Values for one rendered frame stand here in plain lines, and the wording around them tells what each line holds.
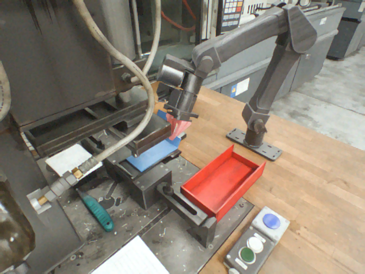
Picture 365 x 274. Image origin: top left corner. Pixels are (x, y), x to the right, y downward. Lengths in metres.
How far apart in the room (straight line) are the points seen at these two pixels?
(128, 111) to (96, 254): 0.34
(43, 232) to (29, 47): 0.34
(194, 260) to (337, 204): 0.43
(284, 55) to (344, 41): 4.41
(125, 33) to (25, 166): 0.28
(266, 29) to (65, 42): 0.46
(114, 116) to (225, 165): 0.41
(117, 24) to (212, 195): 0.48
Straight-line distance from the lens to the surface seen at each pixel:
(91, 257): 0.61
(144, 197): 0.59
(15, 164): 0.42
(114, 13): 0.44
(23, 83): 0.37
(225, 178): 0.71
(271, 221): 0.61
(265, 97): 0.73
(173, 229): 0.60
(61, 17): 0.37
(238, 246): 0.56
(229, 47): 0.62
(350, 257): 0.69
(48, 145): 0.45
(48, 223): 0.53
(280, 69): 0.70
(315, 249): 0.66
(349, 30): 5.04
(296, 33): 0.66
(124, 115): 0.50
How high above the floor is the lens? 1.43
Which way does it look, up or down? 38 degrees down
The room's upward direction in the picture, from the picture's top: straight up
